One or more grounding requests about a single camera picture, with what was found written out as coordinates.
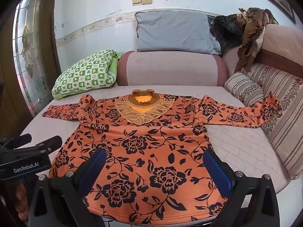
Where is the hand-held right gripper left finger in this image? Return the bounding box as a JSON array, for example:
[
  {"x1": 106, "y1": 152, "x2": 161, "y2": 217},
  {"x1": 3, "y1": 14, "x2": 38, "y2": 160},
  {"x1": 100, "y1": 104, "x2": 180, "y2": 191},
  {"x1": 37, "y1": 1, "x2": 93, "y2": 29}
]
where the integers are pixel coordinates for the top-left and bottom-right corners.
[{"x1": 27, "y1": 148, "x2": 107, "y2": 227}]

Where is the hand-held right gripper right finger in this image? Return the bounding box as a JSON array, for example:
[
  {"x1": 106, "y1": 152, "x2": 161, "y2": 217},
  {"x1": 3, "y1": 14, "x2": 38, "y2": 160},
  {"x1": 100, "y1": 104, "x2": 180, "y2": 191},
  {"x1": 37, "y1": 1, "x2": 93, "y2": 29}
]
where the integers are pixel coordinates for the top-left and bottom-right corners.
[{"x1": 203, "y1": 148, "x2": 281, "y2": 227}]

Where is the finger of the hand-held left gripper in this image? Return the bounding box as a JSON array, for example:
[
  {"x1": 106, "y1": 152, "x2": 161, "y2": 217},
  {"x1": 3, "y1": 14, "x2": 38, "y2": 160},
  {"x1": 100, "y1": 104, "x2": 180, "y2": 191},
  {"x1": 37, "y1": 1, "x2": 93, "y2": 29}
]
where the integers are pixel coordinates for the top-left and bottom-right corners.
[
  {"x1": 0, "y1": 134, "x2": 32, "y2": 150},
  {"x1": 14, "y1": 136, "x2": 63, "y2": 158}
]

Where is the orange black floral shirt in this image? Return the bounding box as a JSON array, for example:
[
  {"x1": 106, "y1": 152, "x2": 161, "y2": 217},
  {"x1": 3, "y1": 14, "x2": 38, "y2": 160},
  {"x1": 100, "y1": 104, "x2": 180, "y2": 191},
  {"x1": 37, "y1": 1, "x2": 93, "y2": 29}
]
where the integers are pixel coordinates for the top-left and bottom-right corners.
[{"x1": 42, "y1": 89, "x2": 283, "y2": 223}]

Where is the person's left hand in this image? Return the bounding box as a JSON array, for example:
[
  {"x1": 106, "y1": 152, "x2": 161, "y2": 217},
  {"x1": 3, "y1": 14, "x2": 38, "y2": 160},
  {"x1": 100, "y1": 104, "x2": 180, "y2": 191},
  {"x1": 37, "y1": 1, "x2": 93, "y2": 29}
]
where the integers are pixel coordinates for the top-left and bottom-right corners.
[{"x1": 13, "y1": 175, "x2": 36, "y2": 221}]

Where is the green patterned pillow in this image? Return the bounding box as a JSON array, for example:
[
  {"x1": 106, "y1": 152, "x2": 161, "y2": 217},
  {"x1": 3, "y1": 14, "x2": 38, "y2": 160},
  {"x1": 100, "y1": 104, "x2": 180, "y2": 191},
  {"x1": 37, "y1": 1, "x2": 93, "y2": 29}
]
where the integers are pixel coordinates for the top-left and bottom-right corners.
[{"x1": 52, "y1": 49, "x2": 122, "y2": 100}]

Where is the wooden door with glass panel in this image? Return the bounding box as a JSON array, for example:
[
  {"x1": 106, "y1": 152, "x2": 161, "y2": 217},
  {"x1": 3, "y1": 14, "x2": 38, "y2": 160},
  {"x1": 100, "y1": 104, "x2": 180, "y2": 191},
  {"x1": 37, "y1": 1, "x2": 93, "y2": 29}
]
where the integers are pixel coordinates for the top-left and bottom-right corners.
[{"x1": 0, "y1": 0, "x2": 62, "y2": 135}]

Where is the small striped floral bolster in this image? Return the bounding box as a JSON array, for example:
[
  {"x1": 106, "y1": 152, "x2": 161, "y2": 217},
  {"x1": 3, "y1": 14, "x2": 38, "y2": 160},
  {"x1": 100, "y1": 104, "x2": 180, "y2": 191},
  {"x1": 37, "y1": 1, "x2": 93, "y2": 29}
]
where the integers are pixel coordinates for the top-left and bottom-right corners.
[{"x1": 224, "y1": 72, "x2": 265, "y2": 107}]

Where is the large striped floral cushion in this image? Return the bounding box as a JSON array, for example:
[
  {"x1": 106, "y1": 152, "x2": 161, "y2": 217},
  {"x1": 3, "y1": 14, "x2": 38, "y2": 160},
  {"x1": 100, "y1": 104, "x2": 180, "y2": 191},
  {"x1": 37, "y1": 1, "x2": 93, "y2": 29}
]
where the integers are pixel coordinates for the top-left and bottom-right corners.
[{"x1": 245, "y1": 63, "x2": 303, "y2": 180}]

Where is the pink round bolster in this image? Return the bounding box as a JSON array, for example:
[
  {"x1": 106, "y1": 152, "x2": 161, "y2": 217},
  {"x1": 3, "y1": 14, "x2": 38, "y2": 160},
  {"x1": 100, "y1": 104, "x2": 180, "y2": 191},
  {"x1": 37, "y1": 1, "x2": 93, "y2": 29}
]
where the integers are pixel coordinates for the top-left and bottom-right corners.
[{"x1": 117, "y1": 50, "x2": 228, "y2": 87}]

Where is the pink sofa backrest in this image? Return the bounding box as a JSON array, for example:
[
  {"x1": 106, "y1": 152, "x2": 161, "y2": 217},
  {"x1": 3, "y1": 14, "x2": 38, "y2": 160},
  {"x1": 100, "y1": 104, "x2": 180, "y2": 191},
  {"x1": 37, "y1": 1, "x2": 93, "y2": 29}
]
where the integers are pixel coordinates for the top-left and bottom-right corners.
[{"x1": 222, "y1": 24, "x2": 303, "y2": 80}]

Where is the black furry garment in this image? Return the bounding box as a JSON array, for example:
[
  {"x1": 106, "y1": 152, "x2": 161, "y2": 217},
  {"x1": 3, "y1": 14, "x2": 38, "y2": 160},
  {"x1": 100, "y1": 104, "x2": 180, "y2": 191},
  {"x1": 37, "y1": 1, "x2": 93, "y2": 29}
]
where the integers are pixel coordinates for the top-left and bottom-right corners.
[{"x1": 210, "y1": 14, "x2": 247, "y2": 49}]

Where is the brown ruffled cloth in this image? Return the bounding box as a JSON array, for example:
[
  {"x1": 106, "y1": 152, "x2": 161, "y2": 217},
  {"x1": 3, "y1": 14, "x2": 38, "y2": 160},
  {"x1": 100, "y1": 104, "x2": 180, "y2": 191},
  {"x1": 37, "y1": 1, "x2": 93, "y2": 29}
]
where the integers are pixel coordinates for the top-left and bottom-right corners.
[{"x1": 234, "y1": 7, "x2": 280, "y2": 73}]

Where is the grey blue pillow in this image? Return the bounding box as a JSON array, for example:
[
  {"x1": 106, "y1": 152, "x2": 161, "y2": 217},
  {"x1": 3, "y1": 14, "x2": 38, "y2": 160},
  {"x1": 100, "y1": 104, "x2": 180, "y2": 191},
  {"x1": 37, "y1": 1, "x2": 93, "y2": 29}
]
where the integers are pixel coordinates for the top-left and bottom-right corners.
[{"x1": 135, "y1": 11, "x2": 222, "y2": 55}]

